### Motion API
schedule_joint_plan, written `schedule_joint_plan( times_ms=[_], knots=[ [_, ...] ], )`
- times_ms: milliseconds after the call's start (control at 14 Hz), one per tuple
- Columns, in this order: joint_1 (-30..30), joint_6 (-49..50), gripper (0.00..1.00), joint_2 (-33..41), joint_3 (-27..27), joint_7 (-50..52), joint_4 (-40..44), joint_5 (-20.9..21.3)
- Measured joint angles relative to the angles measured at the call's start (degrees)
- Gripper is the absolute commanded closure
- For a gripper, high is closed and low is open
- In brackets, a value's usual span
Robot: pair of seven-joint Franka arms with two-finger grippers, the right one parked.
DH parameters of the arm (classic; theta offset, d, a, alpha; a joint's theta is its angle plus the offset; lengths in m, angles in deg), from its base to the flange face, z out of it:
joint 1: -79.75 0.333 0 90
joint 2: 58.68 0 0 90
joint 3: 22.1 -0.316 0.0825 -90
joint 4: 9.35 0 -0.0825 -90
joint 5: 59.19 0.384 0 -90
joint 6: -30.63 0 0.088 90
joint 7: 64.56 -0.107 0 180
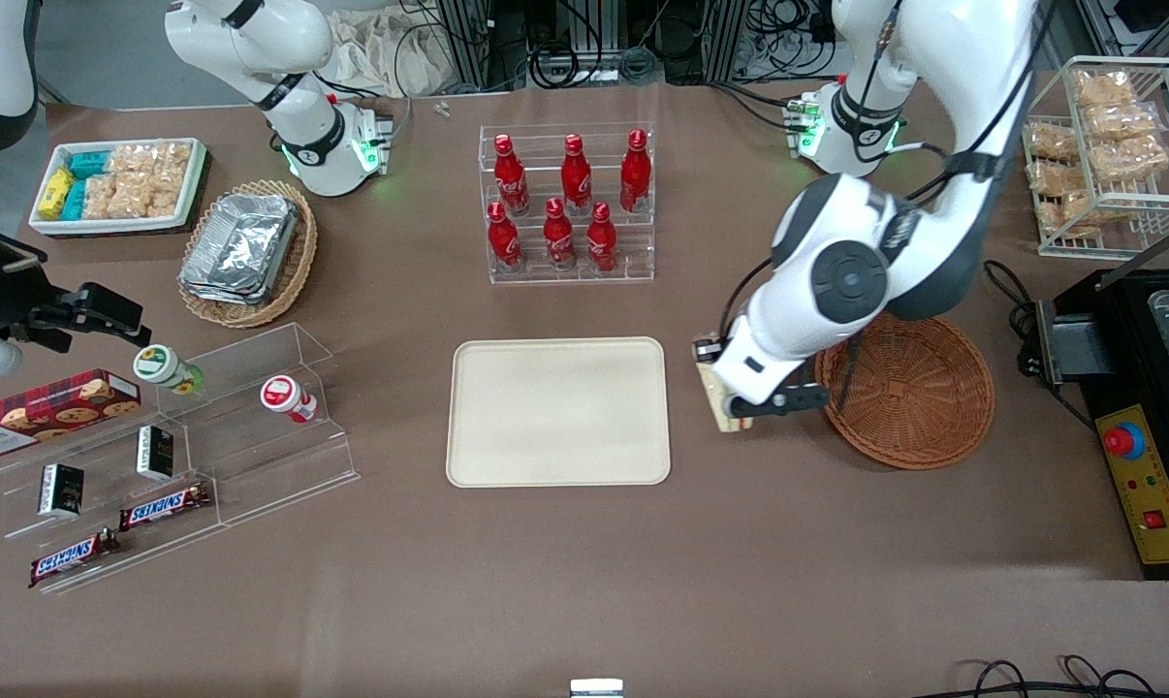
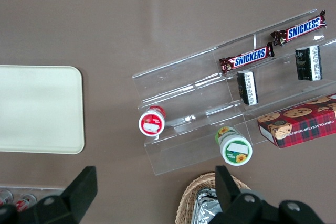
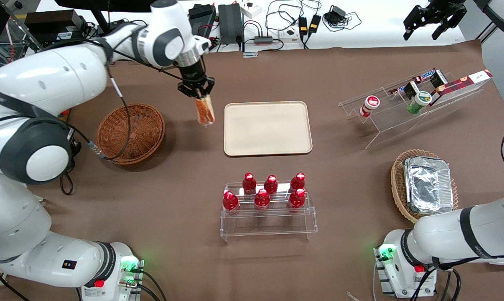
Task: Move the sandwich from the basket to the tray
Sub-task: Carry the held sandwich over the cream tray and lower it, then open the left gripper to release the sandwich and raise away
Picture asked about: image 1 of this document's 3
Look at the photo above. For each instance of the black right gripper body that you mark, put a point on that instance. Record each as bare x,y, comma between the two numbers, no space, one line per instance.
5,296

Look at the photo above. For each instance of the triangular sandwich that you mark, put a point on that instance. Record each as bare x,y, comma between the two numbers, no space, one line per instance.
715,399

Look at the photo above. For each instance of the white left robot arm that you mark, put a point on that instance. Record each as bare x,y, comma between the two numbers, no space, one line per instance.
837,281

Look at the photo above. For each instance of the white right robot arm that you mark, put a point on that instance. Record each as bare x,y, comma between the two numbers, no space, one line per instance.
255,39

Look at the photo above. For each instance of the white rectangular snack tray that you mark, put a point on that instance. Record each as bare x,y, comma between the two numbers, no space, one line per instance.
119,225

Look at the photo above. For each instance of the brown round wicker basket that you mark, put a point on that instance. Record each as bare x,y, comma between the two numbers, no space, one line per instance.
914,397

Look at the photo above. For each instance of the light oval wicker basket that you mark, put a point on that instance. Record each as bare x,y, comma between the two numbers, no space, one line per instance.
296,267

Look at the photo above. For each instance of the beige rectangular plastic tray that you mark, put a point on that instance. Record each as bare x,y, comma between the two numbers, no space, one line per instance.
557,412

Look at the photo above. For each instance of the green lid small bottle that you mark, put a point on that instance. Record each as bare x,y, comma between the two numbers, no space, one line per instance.
158,366

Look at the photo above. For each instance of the red cookie box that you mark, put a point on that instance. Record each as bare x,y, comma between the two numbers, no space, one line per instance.
51,412

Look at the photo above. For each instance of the yellow snack packet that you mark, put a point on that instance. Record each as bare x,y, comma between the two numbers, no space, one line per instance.
55,194

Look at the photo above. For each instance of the teal snack packet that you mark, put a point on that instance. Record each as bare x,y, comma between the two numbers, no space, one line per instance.
88,164
74,200

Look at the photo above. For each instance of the clear rice cracker bag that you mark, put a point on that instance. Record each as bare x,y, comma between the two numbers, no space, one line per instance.
173,160
101,197
165,196
133,194
131,159

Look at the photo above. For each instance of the stacked aluminium foil trays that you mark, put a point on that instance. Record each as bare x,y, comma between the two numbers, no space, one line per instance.
240,247

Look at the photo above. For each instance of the small black box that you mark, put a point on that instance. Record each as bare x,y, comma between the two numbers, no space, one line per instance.
61,490
155,453

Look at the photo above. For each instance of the red lid small bottle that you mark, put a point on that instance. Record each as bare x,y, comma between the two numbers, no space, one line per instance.
282,396

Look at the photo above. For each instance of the clear acrylic bottle rack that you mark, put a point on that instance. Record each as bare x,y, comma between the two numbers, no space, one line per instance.
643,262

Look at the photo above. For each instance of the Snickers chocolate bar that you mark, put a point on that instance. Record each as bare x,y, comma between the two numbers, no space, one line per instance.
163,506
71,557

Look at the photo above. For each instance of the clear acrylic stepped shelf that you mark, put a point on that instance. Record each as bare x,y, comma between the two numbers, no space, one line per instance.
255,456

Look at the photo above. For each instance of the red cola bottle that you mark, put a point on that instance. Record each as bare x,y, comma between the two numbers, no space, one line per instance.
504,242
511,179
559,240
636,174
601,242
576,179

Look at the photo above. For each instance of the grey metal box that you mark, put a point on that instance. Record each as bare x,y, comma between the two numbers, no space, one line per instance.
1089,349

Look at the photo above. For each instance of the red emergency stop button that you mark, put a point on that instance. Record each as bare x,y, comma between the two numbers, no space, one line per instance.
1123,441

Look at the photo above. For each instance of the clear fried snack bag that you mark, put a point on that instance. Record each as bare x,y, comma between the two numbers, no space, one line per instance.
1103,85
1079,208
1120,119
1127,158
1054,177
1052,142

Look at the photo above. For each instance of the black console yellow panel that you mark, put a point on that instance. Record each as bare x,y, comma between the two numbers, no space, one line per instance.
1152,485

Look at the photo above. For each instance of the beige crumpled cloth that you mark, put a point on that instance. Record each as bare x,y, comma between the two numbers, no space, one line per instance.
391,53

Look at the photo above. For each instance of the white power strip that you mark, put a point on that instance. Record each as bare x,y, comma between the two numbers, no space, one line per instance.
575,73

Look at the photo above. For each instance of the grey metal rod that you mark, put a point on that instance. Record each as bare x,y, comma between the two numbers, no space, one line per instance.
1152,254

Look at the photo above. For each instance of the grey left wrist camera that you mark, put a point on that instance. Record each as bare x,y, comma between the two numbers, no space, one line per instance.
709,349

